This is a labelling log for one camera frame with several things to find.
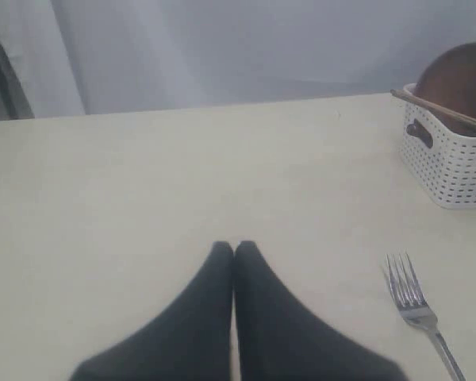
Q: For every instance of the dark metal frame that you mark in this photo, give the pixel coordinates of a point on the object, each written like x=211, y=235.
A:
x=13, y=102

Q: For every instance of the white perforated plastic basket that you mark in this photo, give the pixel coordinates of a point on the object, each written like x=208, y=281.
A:
x=443, y=162

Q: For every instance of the brown wooden plate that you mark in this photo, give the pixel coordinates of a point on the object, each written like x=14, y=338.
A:
x=450, y=80

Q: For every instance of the wooden chopstick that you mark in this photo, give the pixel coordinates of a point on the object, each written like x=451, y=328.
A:
x=456, y=126
x=406, y=96

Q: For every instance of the silver metal fork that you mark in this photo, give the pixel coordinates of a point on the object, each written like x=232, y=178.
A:
x=407, y=295

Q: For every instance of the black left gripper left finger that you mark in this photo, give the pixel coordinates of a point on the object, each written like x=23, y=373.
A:
x=189, y=340

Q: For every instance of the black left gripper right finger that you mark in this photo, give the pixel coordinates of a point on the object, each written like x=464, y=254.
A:
x=280, y=339

